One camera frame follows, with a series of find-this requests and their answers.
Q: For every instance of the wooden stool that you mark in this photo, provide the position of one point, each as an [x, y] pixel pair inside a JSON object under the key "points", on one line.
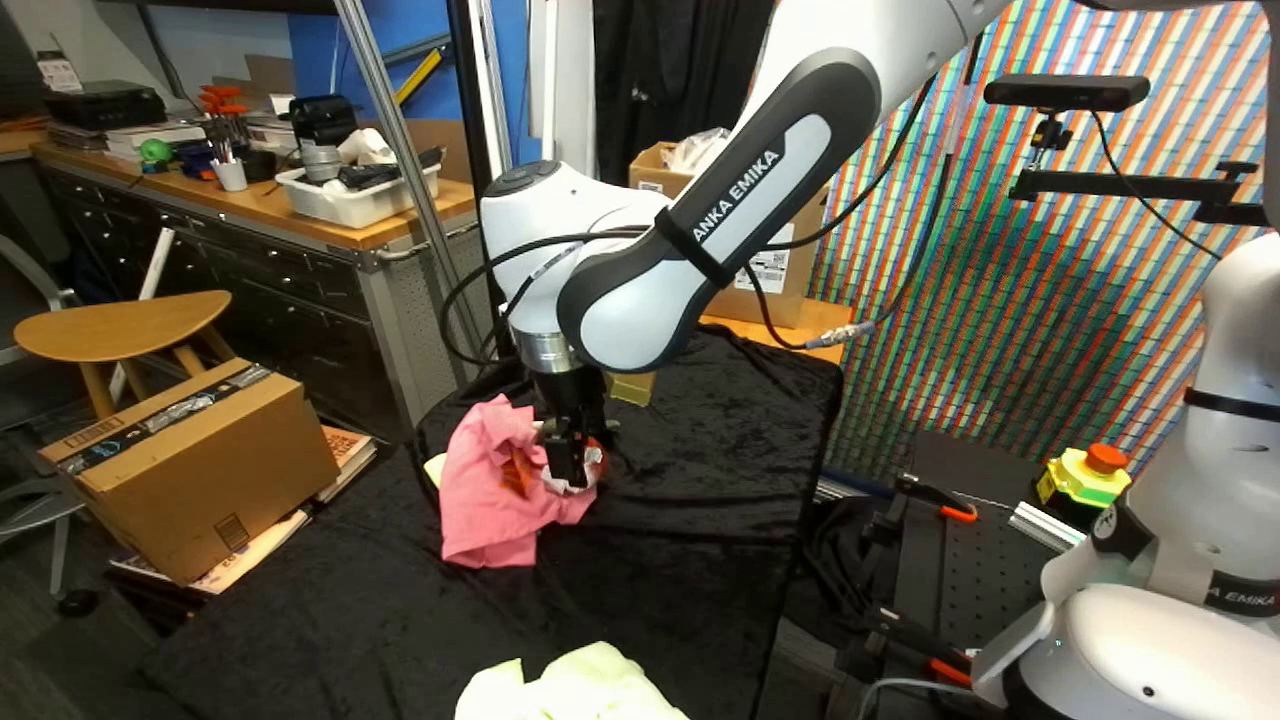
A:
{"points": [[123, 326]]}

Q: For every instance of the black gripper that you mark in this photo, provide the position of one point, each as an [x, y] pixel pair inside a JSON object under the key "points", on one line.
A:
{"points": [[572, 405]]}

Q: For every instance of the black stereo camera bar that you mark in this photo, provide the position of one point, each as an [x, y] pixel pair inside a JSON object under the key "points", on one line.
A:
{"points": [[1065, 90]]}

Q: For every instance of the blue backdrop board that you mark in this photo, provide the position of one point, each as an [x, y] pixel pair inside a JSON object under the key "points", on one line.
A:
{"points": [[314, 55]]}

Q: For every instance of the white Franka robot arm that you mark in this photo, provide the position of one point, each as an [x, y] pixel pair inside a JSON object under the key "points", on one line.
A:
{"points": [[744, 175]]}

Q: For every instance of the gold wrist camera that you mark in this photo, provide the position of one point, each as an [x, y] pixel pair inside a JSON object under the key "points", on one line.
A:
{"points": [[631, 391]]}

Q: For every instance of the cardboard box with black tape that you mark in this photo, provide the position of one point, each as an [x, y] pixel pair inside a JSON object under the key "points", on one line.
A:
{"points": [[200, 482]]}

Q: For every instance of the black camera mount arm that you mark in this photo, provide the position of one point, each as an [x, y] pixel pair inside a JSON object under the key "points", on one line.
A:
{"points": [[1107, 184]]}

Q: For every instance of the wooden top grey workbench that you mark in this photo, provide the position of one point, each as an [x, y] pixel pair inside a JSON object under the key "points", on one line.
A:
{"points": [[281, 285]]}

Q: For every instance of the pink cloth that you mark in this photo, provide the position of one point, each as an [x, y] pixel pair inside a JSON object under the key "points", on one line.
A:
{"points": [[485, 513]]}

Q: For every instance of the cream white cloth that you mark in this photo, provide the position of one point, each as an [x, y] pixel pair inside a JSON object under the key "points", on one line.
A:
{"points": [[572, 687]]}

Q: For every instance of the black hanging curtain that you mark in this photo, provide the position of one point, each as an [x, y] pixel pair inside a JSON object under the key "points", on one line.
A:
{"points": [[664, 65]]}

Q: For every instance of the cardboard box with white label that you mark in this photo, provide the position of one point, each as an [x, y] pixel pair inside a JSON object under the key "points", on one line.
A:
{"points": [[645, 164]]}

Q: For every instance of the orange desk object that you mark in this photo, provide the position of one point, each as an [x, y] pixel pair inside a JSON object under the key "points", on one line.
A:
{"points": [[224, 101]]}

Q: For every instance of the silver metal bar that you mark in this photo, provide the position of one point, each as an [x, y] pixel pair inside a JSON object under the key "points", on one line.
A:
{"points": [[1046, 526]]}

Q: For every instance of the black velvet table cloth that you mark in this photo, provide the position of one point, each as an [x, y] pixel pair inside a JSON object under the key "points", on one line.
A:
{"points": [[694, 585]]}

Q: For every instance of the black vertical pole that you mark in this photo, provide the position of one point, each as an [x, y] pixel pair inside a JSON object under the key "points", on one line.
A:
{"points": [[480, 134]]}

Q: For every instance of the clear plastic bag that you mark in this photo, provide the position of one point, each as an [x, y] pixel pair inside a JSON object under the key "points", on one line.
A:
{"points": [[703, 149]]}

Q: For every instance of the small green object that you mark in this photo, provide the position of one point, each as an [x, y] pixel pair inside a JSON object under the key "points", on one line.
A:
{"points": [[152, 155]]}

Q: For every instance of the yellow emergency stop button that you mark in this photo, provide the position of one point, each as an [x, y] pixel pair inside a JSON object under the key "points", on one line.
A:
{"points": [[1086, 479]]}

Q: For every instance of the white plastic tray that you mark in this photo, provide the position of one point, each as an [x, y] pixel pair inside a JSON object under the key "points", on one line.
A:
{"points": [[351, 206]]}

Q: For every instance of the white cup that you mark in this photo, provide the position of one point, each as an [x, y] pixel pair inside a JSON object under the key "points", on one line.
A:
{"points": [[229, 176]]}

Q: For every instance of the black optical breadboard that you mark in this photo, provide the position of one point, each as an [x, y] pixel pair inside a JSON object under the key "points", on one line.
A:
{"points": [[975, 575]]}

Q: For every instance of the white hanging curtain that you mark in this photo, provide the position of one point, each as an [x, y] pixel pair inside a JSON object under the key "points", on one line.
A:
{"points": [[566, 80]]}

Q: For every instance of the silver aluminium pole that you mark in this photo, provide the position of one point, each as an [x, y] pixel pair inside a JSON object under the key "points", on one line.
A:
{"points": [[403, 161]]}

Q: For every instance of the black round appliance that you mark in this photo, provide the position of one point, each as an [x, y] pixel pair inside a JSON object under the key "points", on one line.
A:
{"points": [[323, 123]]}

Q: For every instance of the black printer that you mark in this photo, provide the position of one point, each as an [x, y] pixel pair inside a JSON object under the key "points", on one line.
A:
{"points": [[107, 105]]}

